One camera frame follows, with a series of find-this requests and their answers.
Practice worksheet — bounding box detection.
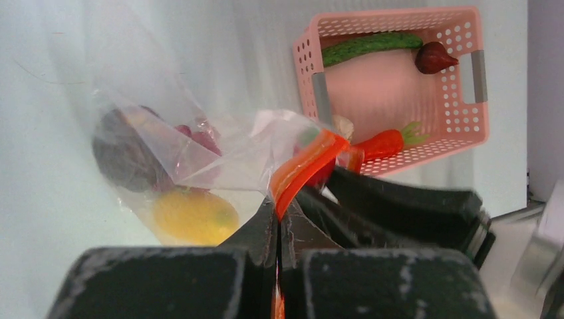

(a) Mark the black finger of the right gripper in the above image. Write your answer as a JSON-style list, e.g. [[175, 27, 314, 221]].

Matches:
[[296, 167, 496, 268]]

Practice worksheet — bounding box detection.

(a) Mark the pink plastic basket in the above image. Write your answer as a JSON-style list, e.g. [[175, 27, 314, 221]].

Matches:
[[292, 7, 489, 176]]

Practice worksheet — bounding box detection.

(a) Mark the clear zip bag orange zipper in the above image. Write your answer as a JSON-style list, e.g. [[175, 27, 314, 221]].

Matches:
[[79, 21, 364, 246]]

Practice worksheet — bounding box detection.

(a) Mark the yellow mango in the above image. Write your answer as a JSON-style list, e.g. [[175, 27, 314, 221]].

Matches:
[[152, 191, 239, 246]]

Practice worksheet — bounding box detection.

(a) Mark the red strawberry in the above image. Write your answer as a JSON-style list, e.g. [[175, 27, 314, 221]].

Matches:
[[414, 41, 459, 74]]

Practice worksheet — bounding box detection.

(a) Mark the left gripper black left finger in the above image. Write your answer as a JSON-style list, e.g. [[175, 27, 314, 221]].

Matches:
[[47, 199, 278, 318]]

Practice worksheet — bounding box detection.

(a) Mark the red grape bunch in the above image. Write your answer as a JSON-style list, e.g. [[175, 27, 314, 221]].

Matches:
[[174, 118, 223, 174]]

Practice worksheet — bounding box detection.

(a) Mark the orange carrot green top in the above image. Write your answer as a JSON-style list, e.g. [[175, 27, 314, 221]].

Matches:
[[354, 122, 430, 162]]

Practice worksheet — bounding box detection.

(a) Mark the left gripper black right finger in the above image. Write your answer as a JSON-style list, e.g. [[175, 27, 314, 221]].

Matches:
[[279, 203, 496, 318]]

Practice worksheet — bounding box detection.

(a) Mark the green cucumber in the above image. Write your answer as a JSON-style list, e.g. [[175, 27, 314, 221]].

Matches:
[[321, 32, 424, 67]]

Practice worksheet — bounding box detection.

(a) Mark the red chili pepper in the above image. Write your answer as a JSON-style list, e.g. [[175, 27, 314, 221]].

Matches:
[[300, 128, 337, 189]]

